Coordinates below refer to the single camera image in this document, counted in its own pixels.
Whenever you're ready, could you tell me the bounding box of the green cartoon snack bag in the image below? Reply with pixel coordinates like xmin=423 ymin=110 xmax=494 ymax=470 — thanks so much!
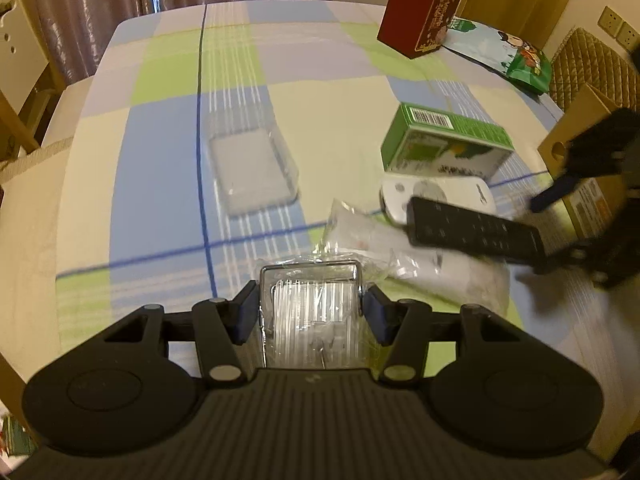
xmin=440 ymin=15 xmax=553 ymax=95

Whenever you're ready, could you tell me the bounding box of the colourful packet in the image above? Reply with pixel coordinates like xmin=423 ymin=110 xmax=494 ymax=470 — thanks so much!
xmin=0 ymin=412 xmax=41 ymax=461

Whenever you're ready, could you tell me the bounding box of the quilted cover chair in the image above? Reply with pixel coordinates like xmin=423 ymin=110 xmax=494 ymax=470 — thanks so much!
xmin=547 ymin=27 xmax=640 ymax=116

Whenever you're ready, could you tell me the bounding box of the checkered cloth desktop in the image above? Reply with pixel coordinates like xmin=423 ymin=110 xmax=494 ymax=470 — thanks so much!
xmin=0 ymin=0 xmax=626 ymax=411

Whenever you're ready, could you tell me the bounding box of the clear plastic bag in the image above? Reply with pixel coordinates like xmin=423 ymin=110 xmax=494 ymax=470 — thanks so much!
xmin=312 ymin=197 xmax=511 ymax=321

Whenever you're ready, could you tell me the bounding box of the white wooden chair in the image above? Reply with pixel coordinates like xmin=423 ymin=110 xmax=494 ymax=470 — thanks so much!
xmin=0 ymin=0 xmax=68 ymax=161

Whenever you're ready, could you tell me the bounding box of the black remote control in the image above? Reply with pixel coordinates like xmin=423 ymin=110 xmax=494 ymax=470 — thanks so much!
xmin=405 ymin=196 xmax=548 ymax=273

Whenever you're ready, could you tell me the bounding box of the red gift box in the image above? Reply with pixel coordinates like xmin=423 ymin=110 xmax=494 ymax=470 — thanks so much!
xmin=376 ymin=0 xmax=471 ymax=60

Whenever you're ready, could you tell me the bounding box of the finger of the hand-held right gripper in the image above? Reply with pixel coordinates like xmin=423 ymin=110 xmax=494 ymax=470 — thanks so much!
xmin=532 ymin=240 xmax=626 ymax=288
xmin=529 ymin=109 xmax=640 ymax=213

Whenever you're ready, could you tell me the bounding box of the clear plastic tray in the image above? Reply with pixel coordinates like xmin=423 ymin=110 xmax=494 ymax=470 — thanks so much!
xmin=202 ymin=115 xmax=301 ymax=217

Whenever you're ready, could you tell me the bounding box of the white remote control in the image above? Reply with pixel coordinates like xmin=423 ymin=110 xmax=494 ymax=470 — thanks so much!
xmin=380 ymin=175 xmax=497 ymax=226

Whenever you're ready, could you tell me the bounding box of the brown cardboard box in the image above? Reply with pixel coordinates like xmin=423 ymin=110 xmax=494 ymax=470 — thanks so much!
xmin=537 ymin=82 xmax=640 ymax=241

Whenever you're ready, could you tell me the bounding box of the clear plastic box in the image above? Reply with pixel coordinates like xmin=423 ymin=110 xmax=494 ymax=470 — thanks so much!
xmin=259 ymin=259 xmax=371 ymax=371

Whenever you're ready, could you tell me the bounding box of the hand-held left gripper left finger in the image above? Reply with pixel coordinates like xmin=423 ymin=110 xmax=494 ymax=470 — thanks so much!
xmin=102 ymin=280 xmax=261 ymax=386

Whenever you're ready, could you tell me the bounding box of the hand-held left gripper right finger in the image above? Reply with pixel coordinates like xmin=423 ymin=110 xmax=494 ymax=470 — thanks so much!
xmin=362 ymin=285 xmax=521 ymax=386

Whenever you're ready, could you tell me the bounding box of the green medicine box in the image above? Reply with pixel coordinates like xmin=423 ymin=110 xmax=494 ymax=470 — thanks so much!
xmin=380 ymin=102 xmax=516 ymax=181

